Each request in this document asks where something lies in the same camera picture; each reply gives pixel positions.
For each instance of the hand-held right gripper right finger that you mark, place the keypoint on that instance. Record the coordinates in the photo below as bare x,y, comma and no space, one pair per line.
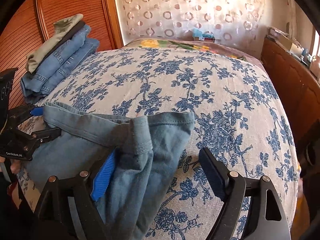
212,172

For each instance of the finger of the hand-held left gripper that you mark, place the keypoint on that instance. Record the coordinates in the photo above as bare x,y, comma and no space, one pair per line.
37,111
47,135

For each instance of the wooden cabinet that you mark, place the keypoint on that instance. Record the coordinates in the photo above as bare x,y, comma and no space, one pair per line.
295,85

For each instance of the folded olive pants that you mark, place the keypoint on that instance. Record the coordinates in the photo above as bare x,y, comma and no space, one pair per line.
50,47

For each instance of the folded blue jeans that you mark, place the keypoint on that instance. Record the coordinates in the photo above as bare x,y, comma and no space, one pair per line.
88,47
67,48

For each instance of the folded black garment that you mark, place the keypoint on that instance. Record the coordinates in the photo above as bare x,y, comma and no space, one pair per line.
73,31

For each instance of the black rounded object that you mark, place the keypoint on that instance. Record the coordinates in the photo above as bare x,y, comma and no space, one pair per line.
310,150

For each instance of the circle-patterned sheer curtain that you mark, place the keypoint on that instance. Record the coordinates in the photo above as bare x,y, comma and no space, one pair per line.
187,7

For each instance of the blue-grey pants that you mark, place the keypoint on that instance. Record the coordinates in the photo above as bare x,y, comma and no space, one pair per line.
140,160

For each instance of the blue floral bedsheet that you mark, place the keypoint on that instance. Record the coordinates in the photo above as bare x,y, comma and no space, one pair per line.
200,92

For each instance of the blue box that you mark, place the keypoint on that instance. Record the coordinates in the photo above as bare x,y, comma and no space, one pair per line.
200,34

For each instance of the person's left hand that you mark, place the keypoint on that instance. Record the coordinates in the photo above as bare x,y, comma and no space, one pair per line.
14,166

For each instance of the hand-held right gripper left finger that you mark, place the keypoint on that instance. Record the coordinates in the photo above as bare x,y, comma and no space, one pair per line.
105,177

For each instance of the clutter on cabinet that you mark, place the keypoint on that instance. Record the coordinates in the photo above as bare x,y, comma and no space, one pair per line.
287,42

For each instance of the colourful floral blanket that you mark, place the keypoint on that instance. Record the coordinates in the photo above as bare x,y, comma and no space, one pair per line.
175,43

